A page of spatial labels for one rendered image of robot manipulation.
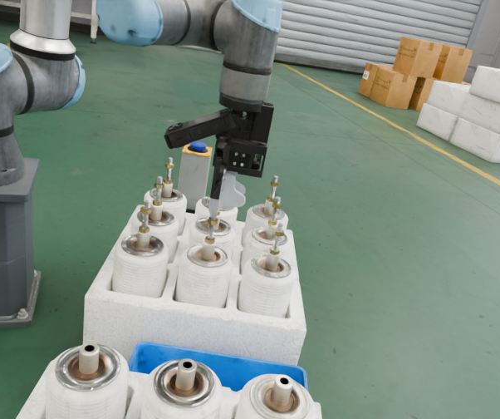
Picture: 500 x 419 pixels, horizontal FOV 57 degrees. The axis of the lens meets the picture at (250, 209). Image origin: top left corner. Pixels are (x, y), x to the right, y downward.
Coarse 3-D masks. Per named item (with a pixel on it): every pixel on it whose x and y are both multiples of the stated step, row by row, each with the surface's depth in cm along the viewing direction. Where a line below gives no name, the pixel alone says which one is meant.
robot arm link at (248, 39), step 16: (240, 0) 65; (256, 0) 64; (272, 0) 64; (224, 16) 67; (240, 16) 65; (256, 16) 64; (272, 16) 65; (224, 32) 67; (240, 32) 66; (256, 32) 65; (272, 32) 66; (224, 48) 69; (240, 48) 67; (256, 48) 66; (272, 48) 68; (224, 64) 69; (240, 64) 67; (256, 64) 67; (272, 64) 70
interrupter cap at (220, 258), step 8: (192, 248) 86; (200, 248) 86; (216, 248) 87; (192, 256) 83; (200, 256) 84; (216, 256) 85; (224, 256) 85; (200, 264) 81; (208, 264) 81; (216, 264) 82
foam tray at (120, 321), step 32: (128, 224) 106; (96, 288) 82; (96, 320) 81; (128, 320) 81; (160, 320) 81; (192, 320) 81; (224, 320) 81; (256, 320) 82; (288, 320) 83; (128, 352) 84; (224, 352) 84; (256, 352) 84; (288, 352) 84
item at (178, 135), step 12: (228, 108) 75; (192, 120) 76; (204, 120) 73; (216, 120) 72; (228, 120) 72; (168, 132) 73; (180, 132) 72; (192, 132) 72; (204, 132) 73; (216, 132) 73; (168, 144) 73; (180, 144) 73
